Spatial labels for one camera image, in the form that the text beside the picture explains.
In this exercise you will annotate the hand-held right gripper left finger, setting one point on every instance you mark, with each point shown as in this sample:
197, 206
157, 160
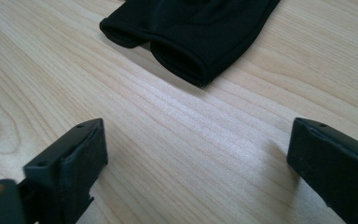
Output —
71, 168

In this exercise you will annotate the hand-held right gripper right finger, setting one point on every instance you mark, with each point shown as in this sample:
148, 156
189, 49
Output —
335, 168

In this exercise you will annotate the black glove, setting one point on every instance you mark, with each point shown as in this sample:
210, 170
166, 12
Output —
199, 28

